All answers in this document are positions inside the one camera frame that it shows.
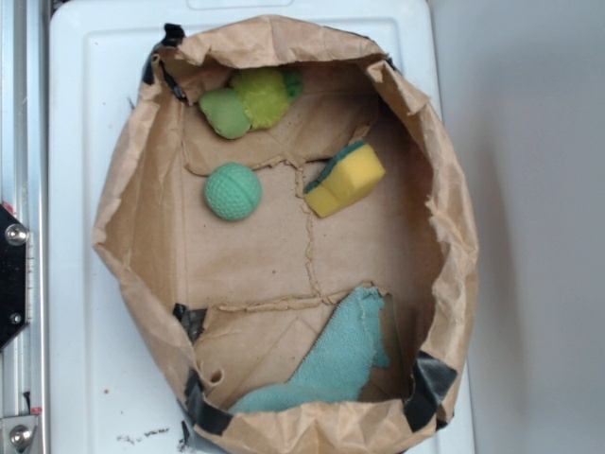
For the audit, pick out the yellow and green sponge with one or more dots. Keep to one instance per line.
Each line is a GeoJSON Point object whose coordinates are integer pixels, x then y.
{"type": "Point", "coordinates": [350, 176]}

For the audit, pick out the aluminium frame rail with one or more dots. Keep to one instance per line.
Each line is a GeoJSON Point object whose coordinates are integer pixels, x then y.
{"type": "Point", "coordinates": [24, 104]}

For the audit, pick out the brown paper bag tray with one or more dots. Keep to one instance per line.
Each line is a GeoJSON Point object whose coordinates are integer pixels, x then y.
{"type": "Point", "coordinates": [214, 334]}

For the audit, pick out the green textured ball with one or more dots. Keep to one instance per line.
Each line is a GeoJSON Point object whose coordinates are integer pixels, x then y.
{"type": "Point", "coordinates": [233, 192]}

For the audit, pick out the black metal bracket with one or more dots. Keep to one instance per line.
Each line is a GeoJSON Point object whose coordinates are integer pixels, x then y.
{"type": "Point", "coordinates": [13, 276]}

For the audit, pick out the teal microfibre cloth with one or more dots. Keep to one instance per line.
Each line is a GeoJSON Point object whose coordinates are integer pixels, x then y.
{"type": "Point", "coordinates": [339, 364]}

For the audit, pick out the green plush toy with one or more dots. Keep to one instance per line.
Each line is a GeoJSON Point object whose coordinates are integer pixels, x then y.
{"type": "Point", "coordinates": [254, 99]}

